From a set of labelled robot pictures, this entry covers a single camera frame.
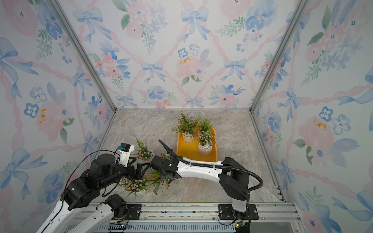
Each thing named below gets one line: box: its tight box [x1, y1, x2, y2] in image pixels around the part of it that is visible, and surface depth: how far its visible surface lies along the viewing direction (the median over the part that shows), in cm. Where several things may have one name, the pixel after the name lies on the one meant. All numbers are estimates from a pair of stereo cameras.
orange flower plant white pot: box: [197, 118, 215, 143], surface depth 89 cm
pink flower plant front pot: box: [118, 178, 148, 200], surface depth 70 cm
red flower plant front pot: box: [145, 168, 171, 196], surface depth 72 cm
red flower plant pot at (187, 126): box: [171, 112, 201, 144], surface depth 96 cm
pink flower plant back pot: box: [197, 129, 217, 156], surface depth 91 cm
